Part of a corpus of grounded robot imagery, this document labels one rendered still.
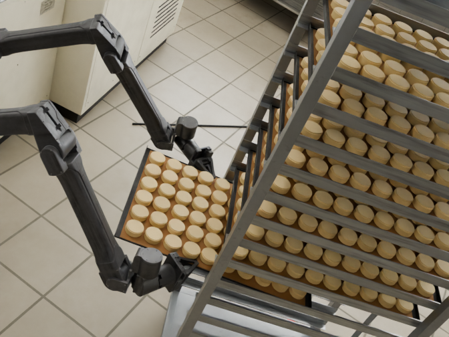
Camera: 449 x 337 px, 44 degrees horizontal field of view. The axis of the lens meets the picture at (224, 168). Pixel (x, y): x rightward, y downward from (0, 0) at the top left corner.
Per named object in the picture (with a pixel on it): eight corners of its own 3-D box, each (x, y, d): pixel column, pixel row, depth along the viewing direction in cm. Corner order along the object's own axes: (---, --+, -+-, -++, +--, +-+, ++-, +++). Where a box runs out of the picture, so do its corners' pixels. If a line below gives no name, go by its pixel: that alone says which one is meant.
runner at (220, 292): (176, 283, 222) (178, 279, 220) (178, 278, 224) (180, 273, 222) (325, 330, 230) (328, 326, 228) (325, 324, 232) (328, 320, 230)
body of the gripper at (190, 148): (202, 170, 194) (190, 155, 198) (213, 149, 188) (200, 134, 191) (188, 174, 190) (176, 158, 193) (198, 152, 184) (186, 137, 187)
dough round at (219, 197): (224, 196, 182) (226, 191, 181) (225, 207, 178) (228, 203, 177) (210, 192, 180) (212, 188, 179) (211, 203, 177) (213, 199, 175)
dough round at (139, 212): (133, 205, 163) (135, 201, 161) (149, 213, 163) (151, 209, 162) (127, 216, 159) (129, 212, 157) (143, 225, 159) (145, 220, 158)
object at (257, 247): (224, 241, 146) (228, 234, 145) (226, 234, 149) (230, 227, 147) (443, 313, 154) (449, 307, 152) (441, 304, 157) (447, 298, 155)
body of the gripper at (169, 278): (187, 269, 148) (165, 278, 143) (174, 291, 154) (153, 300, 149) (174, 251, 150) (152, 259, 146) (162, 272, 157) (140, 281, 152)
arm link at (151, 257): (115, 265, 151) (105, 287, 143) (123, 233, 145) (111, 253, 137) (158, 279, 150) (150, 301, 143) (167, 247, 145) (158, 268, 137)
